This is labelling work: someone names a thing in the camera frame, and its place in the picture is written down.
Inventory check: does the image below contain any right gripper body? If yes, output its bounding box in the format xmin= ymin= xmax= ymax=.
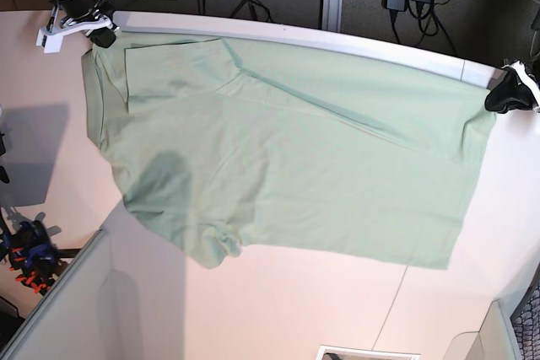
xmin=55 ymin=0 xmax=112 ymax=19

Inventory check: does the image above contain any light green polo T-shirt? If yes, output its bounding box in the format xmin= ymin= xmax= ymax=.
xmin=82 ymin=33 xmax=495 ymax=269

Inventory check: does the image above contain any blue orange clamp pile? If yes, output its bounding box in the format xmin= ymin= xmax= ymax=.
xmin=1 ymin=218 xmax=60 ymax=296

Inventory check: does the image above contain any grey patterned chair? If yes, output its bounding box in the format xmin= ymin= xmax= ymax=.
xmin=509 ymin=266 xmax=539 ymax=360

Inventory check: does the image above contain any grey partition panel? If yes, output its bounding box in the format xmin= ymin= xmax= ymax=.
xmin=0 ymin=228 xmax=186 ymax=360

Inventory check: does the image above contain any white tray at bottom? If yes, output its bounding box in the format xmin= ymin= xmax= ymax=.
xmin=316 ymin=346 xmax=420 ymax=360

